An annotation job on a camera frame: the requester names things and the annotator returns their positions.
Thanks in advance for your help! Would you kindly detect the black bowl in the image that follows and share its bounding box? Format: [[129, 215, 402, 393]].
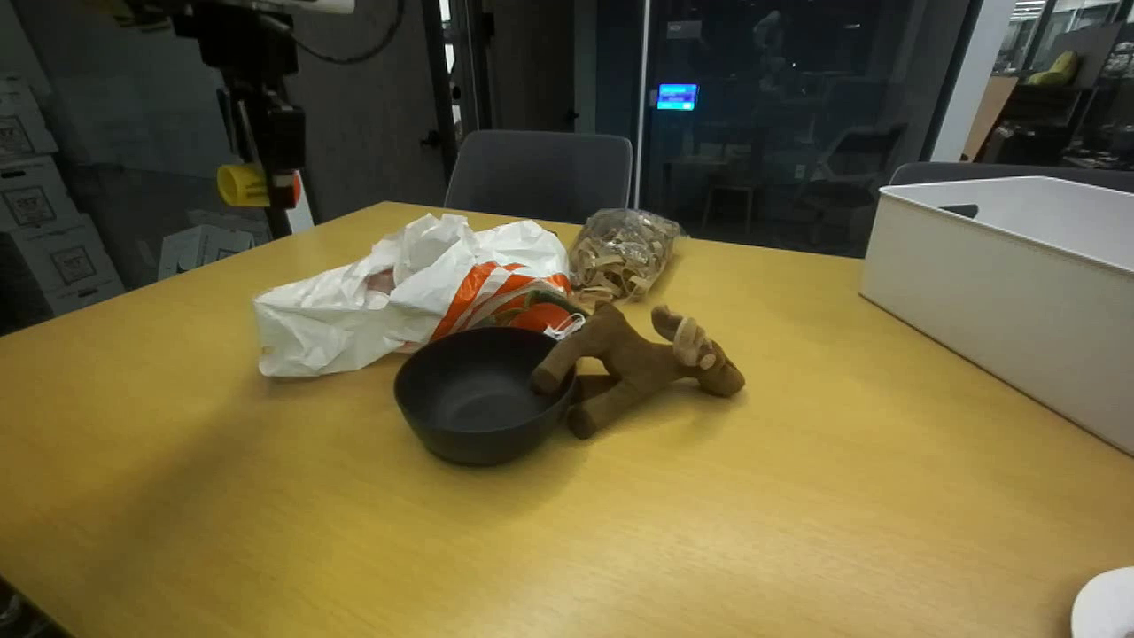
[[393, 327, 579, 468]]

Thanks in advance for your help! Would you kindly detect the brown plush moose toy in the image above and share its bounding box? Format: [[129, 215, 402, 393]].
[[530, 301, 747, 440]]

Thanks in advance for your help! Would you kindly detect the clear bag of rubber bands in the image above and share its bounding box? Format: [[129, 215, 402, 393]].
[[567, 208, 687, 305]]

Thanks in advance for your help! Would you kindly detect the grey chair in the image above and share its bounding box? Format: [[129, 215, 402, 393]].
[[443, 130, 634, 226]]

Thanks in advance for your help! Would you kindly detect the white and orange plastic bag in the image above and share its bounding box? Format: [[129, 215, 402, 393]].
[[252, 213, 587, 379]]

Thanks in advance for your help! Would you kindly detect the yellow emergency stop button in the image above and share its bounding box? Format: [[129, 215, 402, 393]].
[[216, 163, 302, 210]]

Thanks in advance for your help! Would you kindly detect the white cardboard box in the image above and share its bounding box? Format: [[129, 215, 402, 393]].
[[157, 209, 272, 282]]

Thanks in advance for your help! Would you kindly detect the white plastic bin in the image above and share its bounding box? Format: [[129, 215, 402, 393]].
[[858, 175, 1134, 458]]

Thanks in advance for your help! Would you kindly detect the stack of cardboard boxes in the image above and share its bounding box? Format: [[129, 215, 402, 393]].
[[0, 74, 127, 322]]

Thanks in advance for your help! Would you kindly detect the yellow-green chair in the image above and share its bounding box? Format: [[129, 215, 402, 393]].
[[1026, 50, 1083, 89]]

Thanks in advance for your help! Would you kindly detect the white round object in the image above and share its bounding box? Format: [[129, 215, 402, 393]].
[[1069, 566, 1134, 638]]

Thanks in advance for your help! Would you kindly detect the black cable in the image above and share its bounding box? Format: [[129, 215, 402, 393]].
[[291, 0, 407, 66]]

